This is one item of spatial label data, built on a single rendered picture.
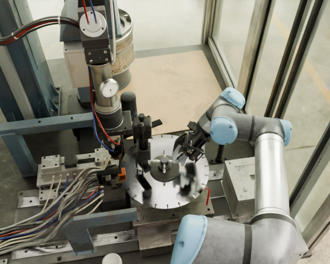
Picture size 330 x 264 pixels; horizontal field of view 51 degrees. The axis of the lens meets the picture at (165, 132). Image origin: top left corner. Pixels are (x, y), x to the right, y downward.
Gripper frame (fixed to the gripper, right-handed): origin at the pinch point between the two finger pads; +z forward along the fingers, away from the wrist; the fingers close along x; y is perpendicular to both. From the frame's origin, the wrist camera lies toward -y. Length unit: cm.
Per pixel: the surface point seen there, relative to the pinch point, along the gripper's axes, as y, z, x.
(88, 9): 16, -40, -47
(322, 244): -38, 36, 124
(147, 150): 10.4, -6.3, -13.4
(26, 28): 19, -29, -57
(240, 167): -7.0, -6.0, 25.8
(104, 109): 16.0, -16.8, -32.2
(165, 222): 14.2, 16.9, 8.2
